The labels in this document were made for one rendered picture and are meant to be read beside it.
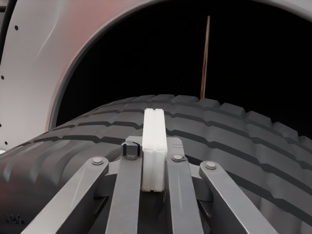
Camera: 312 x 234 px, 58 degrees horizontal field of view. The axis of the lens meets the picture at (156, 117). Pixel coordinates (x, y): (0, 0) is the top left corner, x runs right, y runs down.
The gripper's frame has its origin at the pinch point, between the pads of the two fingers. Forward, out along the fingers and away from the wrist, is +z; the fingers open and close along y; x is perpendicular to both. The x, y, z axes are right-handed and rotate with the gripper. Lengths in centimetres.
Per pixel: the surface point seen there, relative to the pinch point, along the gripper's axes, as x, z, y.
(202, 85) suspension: -11, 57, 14
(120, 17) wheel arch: 6.6, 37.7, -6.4
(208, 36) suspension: 2, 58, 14
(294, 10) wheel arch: 9.7, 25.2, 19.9
